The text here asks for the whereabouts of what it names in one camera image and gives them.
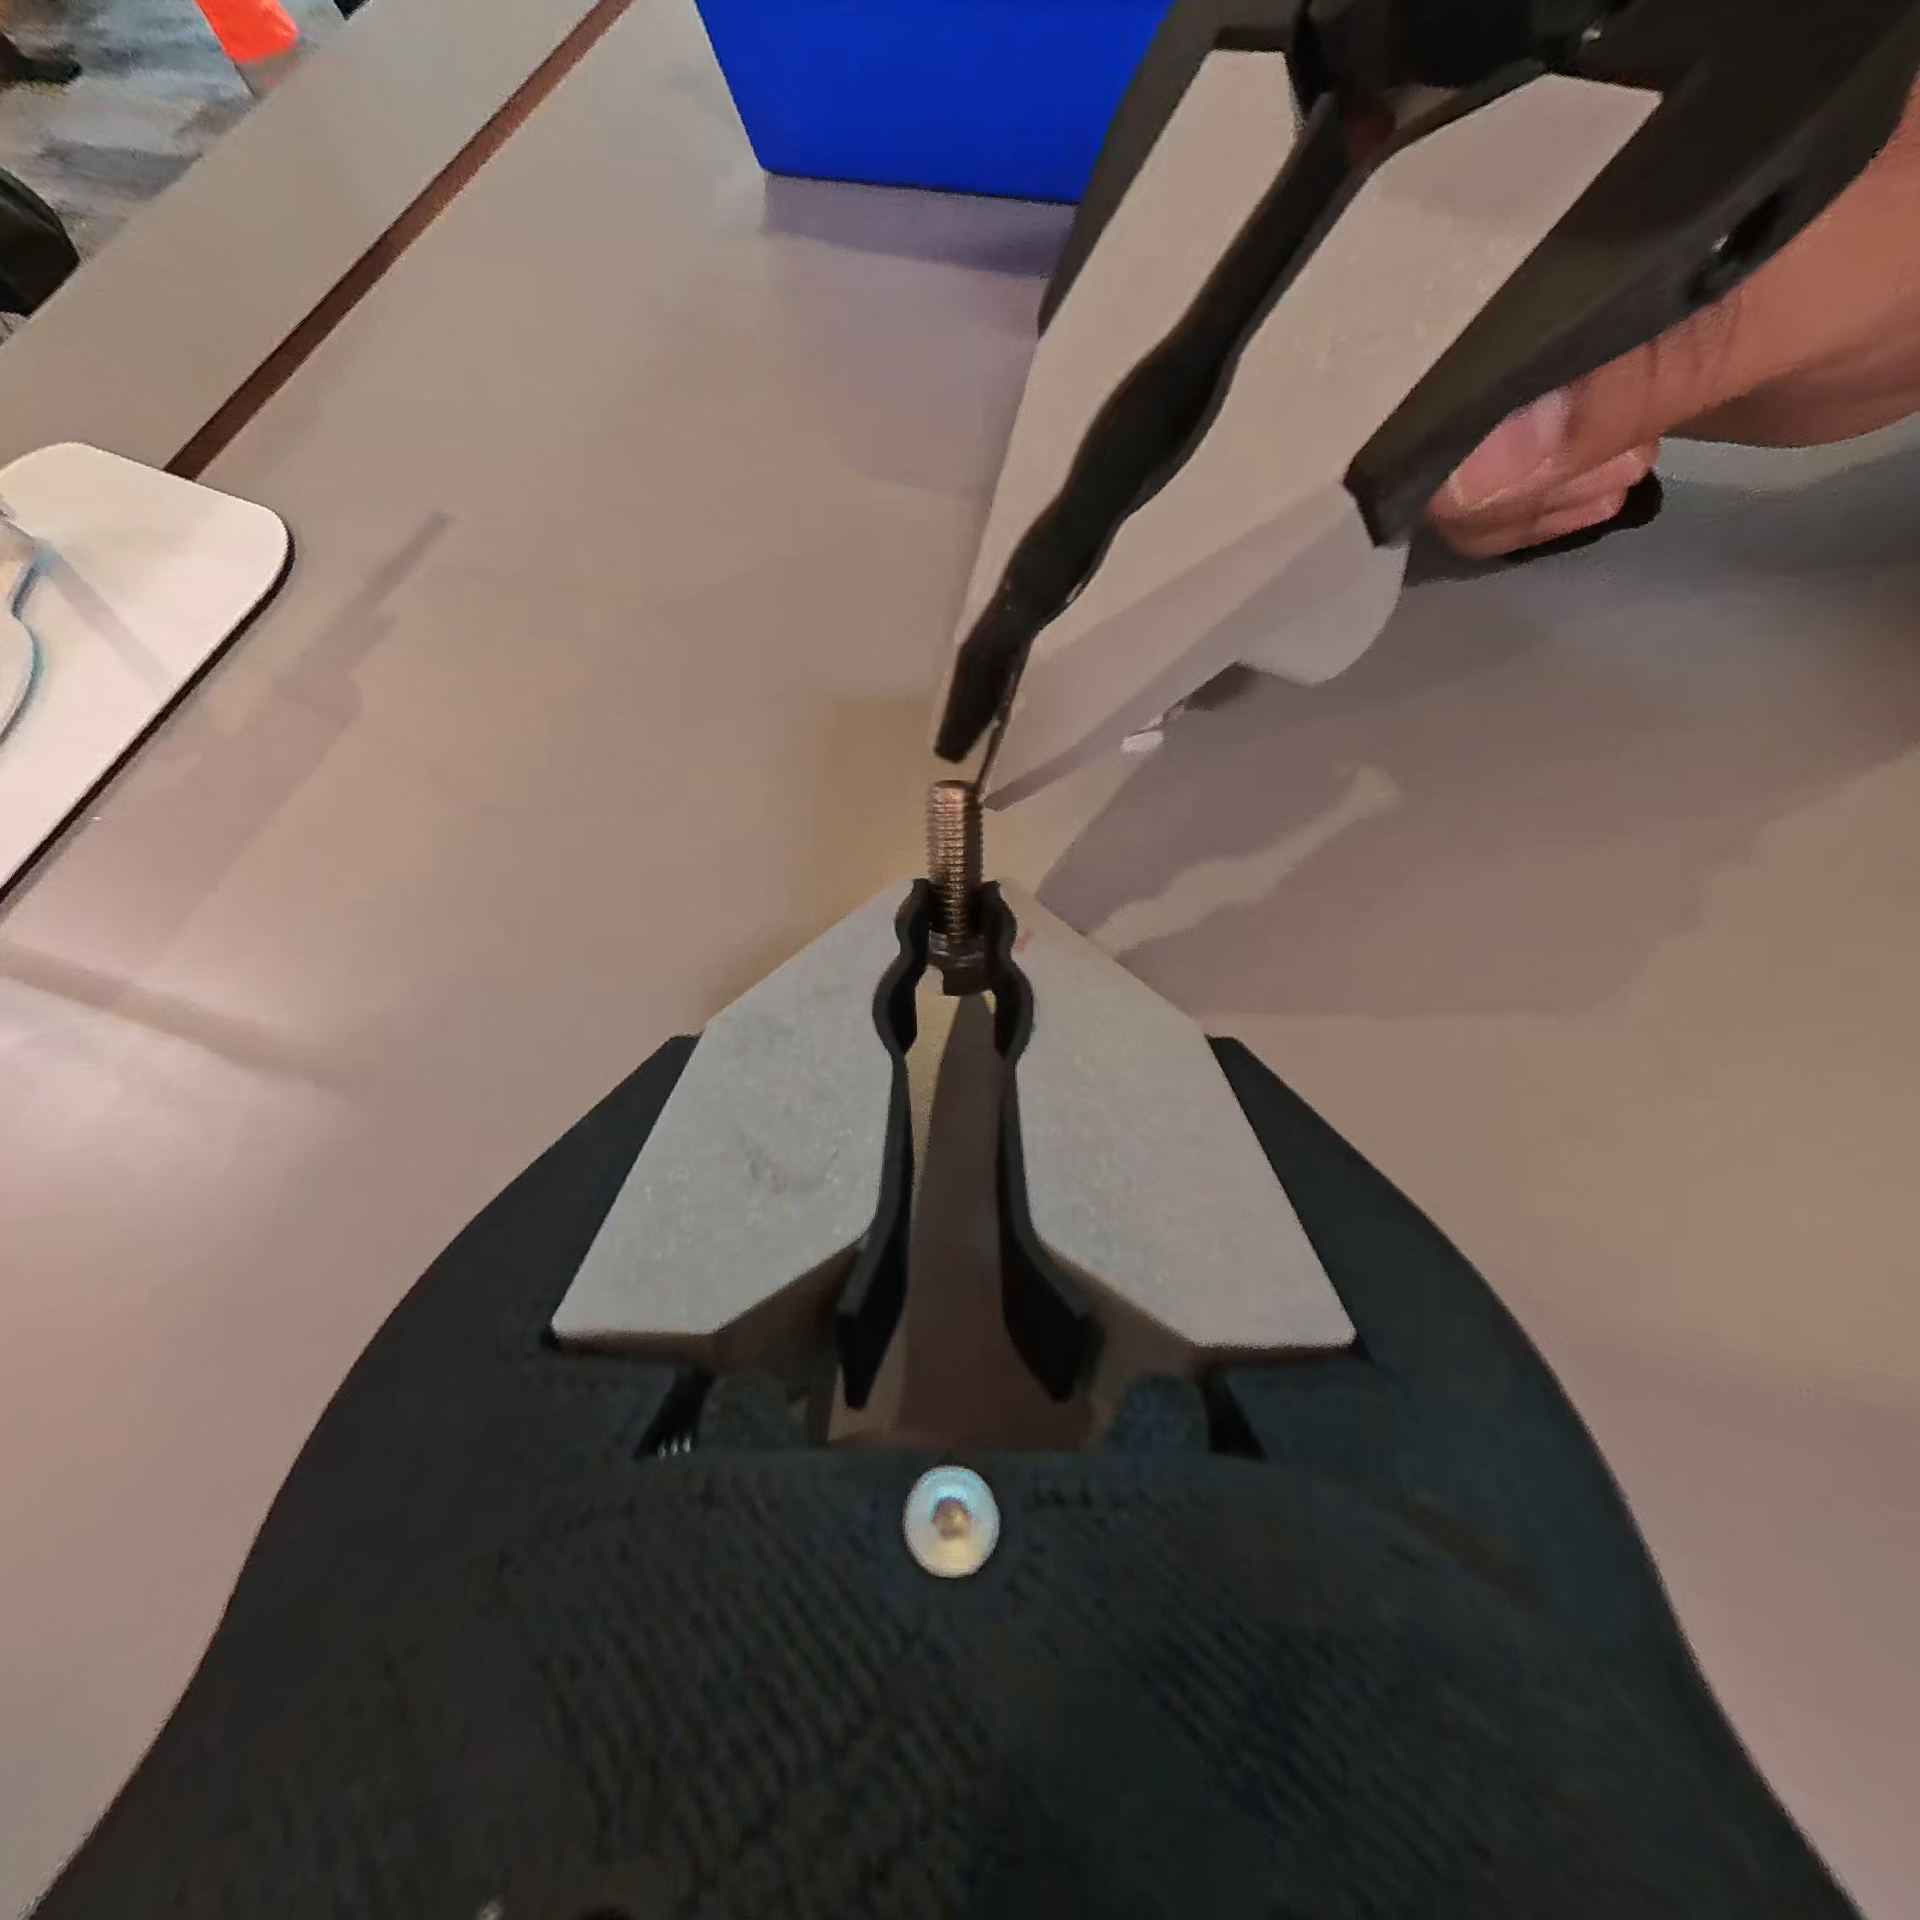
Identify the long steel hex bolt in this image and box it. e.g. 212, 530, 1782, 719
921, 782, 991, 1002

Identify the white document stand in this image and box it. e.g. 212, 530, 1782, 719
0, 438, 298, 895

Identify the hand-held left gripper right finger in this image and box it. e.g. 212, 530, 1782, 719
982, 883, 1359, 1407

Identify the person's right hand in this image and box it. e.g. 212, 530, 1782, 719
1422, 134, 1920, 564

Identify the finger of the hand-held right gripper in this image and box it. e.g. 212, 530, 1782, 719
982, 67, 1663, 809
932, 47, 1354, 763

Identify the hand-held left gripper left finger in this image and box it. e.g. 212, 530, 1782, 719
550, 883, 921, 1412

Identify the blue plastic bin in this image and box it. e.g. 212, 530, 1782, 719
692, 0, 1174, 209

